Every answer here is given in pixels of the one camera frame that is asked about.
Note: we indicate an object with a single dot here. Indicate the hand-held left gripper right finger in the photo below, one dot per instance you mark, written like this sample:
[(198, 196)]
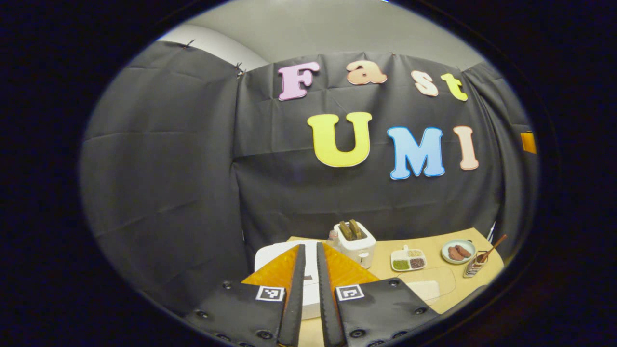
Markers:
[(327, 299)]

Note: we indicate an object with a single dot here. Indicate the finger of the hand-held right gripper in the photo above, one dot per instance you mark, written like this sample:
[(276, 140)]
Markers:
[(529, 143)]

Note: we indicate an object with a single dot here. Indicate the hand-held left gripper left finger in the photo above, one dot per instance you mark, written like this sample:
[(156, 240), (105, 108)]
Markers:
[(295, 299)]

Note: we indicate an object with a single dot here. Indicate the white rice cooker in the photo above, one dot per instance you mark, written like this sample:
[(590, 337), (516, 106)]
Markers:
[(270, 253)]

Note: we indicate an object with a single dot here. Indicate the clear box of white rice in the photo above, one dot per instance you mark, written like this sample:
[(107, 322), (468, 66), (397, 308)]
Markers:
[(426, 289)]

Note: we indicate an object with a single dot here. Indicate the brown wooden spoon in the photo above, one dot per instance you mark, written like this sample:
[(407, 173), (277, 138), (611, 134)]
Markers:
[(494, 245)]

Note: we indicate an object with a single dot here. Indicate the white toaster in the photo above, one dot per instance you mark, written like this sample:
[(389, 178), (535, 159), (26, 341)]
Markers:
[(359, 250)]

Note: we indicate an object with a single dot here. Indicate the clear water bottle red label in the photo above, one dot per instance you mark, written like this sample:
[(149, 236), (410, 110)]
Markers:
[(332, 237)]

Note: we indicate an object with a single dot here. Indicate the brown toast slice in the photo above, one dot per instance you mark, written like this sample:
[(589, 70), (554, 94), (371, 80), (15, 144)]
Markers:
[(355, 228), (345, 230)]

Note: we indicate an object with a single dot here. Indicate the white divided dish of beans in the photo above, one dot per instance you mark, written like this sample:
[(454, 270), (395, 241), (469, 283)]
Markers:
[(409, 260)]

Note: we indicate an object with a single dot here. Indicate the pale green plate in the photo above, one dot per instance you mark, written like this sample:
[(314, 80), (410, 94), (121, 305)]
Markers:
[(458, 243)]

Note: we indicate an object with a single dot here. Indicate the red meat slice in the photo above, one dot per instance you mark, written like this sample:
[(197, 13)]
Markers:
[(455, 254), (463, 250)]

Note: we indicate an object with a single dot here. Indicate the black backdrop cloth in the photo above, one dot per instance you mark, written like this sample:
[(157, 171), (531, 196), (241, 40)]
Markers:
[(168, 168)]

